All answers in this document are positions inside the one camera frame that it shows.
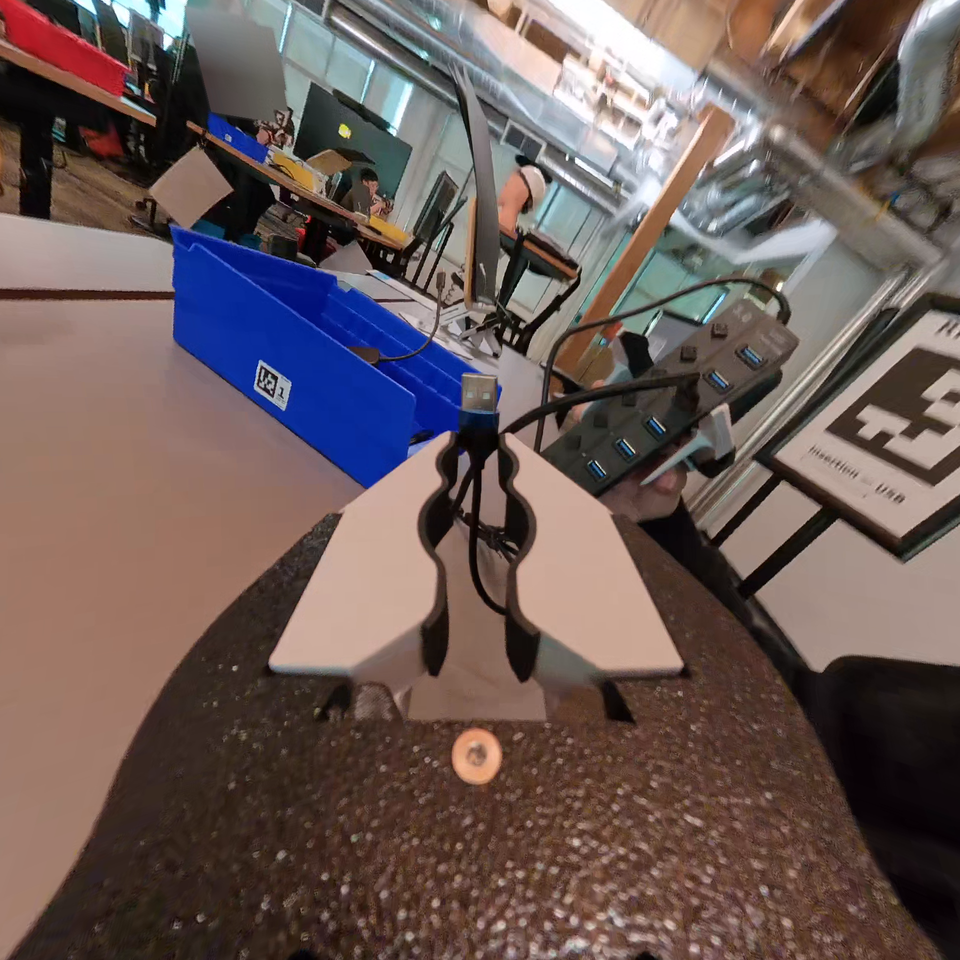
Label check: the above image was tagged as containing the black standing desk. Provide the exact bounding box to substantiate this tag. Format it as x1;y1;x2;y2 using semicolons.
496;228;585;354

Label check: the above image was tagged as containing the person's right hand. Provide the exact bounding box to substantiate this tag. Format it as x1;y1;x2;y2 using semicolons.
626;468;690;524

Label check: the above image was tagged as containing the small blue plastic bin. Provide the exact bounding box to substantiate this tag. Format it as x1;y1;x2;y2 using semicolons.
206;112;269;164

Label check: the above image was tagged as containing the red plastic bin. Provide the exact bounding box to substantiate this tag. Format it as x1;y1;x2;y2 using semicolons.
0;0;132;95

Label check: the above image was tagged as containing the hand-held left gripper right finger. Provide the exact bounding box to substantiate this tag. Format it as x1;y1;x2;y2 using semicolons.
495;432;686;699

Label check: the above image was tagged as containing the large framed marker sign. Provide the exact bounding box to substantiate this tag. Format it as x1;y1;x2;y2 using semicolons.
708;292;960;601

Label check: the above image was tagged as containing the large blue plastic bin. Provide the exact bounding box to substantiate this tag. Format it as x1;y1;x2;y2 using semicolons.
171;225;502;489

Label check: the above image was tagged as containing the black usb cable blue plug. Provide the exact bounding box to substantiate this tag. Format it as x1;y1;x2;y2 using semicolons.
456;372;702;620

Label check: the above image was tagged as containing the black monitor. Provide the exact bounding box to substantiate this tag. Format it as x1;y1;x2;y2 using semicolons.
411;171;460;243

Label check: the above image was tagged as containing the wooden post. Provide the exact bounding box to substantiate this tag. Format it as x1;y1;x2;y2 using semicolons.
558;105;738;370

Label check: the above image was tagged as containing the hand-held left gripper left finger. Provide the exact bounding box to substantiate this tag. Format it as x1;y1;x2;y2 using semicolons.
267;431;461;686

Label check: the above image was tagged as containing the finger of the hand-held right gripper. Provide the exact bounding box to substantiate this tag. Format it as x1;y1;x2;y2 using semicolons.
600;330;655;387
639;403;736;487

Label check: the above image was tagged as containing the large black wall screen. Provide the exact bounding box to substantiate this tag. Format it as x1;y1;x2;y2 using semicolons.
294;81;414;185

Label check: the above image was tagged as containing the wooden desk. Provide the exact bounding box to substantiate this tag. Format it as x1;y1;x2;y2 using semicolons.
187;123;415;256
0;41;159;219

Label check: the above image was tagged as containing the black multi-port usb hub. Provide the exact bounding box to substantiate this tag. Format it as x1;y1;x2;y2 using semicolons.
540;303;800;498

